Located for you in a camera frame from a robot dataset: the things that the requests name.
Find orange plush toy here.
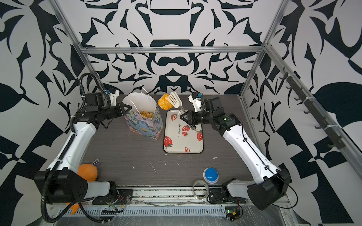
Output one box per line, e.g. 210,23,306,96
67,163,99,215

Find black corrugated cable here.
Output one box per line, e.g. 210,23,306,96
39,73,125,224

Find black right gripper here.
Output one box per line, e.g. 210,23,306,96
180,109,216,125

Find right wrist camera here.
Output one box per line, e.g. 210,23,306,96
188,93,202,112

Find wall hook rail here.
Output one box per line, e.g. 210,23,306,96
280,72,346,150

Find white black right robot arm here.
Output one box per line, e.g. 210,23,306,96
180,94,291,211

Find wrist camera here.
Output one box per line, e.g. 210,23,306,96
106,89,120,106
188,93,202,112

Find round bread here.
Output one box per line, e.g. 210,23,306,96
157,94,173,110

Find blue push button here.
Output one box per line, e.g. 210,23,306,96
203,168,219,185

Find white strawberry tray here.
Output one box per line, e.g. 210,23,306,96
163,110,204,154

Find small circuit board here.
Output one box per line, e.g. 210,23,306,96
225,206,244,222

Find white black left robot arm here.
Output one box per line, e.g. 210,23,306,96
35,91,136,208

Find floral white paper bag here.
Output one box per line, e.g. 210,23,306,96
122,86,163,140

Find croissant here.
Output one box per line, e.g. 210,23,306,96
140,111,154,119

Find clear tape roll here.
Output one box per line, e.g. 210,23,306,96
192,179,210,201

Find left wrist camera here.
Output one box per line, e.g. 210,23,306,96
106,89,120,106

